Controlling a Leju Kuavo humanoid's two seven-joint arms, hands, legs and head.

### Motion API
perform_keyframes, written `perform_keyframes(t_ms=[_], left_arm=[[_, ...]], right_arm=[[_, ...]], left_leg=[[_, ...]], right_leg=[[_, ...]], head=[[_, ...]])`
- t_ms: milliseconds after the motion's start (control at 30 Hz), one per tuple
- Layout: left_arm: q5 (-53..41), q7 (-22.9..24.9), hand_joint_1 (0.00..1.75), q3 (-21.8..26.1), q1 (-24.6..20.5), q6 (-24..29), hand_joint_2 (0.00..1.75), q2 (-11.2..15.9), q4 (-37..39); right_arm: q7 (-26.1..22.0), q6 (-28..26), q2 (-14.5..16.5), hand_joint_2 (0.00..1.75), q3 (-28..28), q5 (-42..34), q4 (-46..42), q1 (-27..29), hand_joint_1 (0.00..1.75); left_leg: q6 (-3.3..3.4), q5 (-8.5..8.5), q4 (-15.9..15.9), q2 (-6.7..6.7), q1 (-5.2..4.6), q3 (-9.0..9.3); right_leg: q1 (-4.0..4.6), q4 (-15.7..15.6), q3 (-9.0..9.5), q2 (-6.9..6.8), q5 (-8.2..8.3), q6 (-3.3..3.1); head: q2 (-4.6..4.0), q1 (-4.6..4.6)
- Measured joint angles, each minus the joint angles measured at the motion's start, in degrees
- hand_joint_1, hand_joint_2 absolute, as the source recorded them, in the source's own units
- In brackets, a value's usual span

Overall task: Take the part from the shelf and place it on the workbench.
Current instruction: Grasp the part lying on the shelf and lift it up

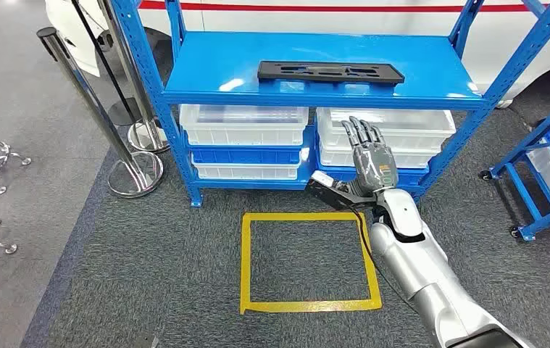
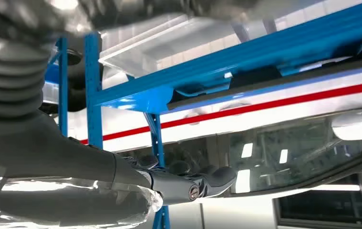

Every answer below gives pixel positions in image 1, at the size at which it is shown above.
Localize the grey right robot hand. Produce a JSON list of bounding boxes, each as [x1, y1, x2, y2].
[[341, 116, 399, 198]]

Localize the long black plastic part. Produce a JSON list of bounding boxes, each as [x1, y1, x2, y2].
[[257, 61, 406, 86]]

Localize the blue metal shelf rack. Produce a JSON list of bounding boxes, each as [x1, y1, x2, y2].
[[107, 0, 550, 208]]

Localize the blue wheeled shelf rack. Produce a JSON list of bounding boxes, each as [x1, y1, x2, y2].
[[479, 86, 550, 242]]

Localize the white car with red stripe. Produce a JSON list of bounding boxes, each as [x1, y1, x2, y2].
[[43, 0, 550, 109]]

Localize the black camera bracket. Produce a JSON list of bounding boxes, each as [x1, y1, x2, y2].
[[304, 178, 381, 212]]

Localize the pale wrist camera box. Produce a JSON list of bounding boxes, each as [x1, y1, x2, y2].
[[310, 170, 336, 189]]

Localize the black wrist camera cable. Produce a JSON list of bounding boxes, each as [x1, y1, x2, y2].
[[346, 204, 420, 313]]

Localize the chrome stanchion post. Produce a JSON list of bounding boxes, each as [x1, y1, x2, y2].
[[96, 0, 170, 154], [36, 26, 164, 199]]

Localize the dark stanchion post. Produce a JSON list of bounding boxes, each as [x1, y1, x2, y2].
[[69, 0, 142, 127]]

